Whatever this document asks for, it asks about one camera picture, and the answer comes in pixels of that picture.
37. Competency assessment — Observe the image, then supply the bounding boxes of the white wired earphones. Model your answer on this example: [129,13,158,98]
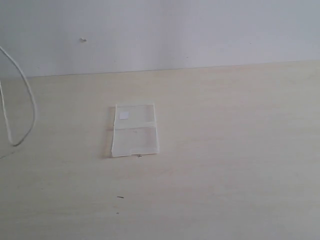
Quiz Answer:
[0,46,38,148]

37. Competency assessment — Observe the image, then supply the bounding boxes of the clear plastic open case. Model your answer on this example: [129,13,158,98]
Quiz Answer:
[107,102,160,158]

